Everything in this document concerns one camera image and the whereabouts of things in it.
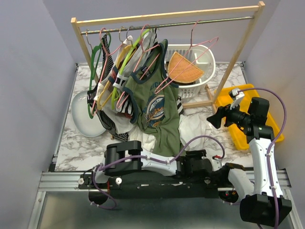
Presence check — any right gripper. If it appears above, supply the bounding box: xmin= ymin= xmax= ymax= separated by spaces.
xmin=207 ymin=98 xmax=252 ymax=128

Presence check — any white tank top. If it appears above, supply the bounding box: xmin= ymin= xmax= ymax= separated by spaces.
xmin=179 ymin=113 xmax=212 ymax=151

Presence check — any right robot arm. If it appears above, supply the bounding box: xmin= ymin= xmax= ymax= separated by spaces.
xmin=207 ymin=94 xmax=292 ymax=229

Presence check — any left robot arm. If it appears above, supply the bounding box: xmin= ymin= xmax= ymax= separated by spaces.
xmin=89 ymin=140 xmax=214 ymax=188

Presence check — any striped cloth right of top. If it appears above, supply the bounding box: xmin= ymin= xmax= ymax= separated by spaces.
xmin=176 ymin=96 xmax=184 ymax=116

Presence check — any white cloth under green top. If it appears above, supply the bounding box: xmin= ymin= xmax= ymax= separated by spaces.
xmin=113 ymin=114 xmax=156 ymax=152

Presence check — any green graphic tank top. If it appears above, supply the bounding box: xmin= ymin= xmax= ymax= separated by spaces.
xmin=123 ymin=39 xmax=180 ymax=156

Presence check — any pink hanger under green top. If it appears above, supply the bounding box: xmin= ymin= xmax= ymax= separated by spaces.
xmin=112 ymin=28 xmax=157 ymax=113

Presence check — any lime green plastic hanger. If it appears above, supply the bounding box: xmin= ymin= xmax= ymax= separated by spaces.
xmin=111 ymin=29 xmax=156 ymax=111

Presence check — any yellow plastic hanger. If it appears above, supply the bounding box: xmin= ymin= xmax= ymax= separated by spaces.
xmin=97 ymin=44 xmax=134 ymax=112

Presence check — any black white striped top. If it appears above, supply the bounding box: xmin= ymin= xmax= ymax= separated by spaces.
xmin=87 ymin=33 xmax=132 ymax=142

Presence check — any pink hanger at left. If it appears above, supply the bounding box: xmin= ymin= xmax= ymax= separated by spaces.
xmin=91 ymin=28 xmax=123 ymax=116

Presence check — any yellow plastic tray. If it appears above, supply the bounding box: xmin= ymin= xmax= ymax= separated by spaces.
xmin=215 ymin=84 xmax=281 ymax=150

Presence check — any orange woven fan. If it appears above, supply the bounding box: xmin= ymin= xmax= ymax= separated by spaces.
xmin=168 ymin=52 xmax=204 ymax=83

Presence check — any white plastic laundry basket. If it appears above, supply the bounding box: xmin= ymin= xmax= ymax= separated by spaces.
xmin=164 ymin=44 xmax=215 ymax=99

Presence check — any white oval plate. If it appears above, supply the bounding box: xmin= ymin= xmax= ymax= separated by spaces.
xmin=71 ymin=91 xmax=106 ymax=137

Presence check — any metal hanging rod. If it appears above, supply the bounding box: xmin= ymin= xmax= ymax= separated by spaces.
xmin=80 ymin=15 xmax=255 ymax=36

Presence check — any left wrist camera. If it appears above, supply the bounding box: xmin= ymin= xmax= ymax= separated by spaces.
xmin=210 ymin=156 xmax=223 ymax=171

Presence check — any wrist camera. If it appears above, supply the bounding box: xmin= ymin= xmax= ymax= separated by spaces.
xmin=210 ymin=156 xmax=223 ymax=171
xmin=229 ymin=88 xmax=244 ymax=110

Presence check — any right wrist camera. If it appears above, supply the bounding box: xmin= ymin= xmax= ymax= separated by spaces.
xmin=229 ymin=88 xmax=244 ymax=110

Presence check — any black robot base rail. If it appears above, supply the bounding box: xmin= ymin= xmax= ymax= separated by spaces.
xmin=79 ymin=167 xmax=239 ymax=203

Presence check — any empty pink wire hanger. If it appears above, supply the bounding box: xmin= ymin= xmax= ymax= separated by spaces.
xmin=155 ymin=20 xmax=219 ymax=94

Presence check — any wooden clothes rack frame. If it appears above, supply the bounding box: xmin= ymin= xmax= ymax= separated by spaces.
xmin=71 ymin=1 xmax=265 ymax=109

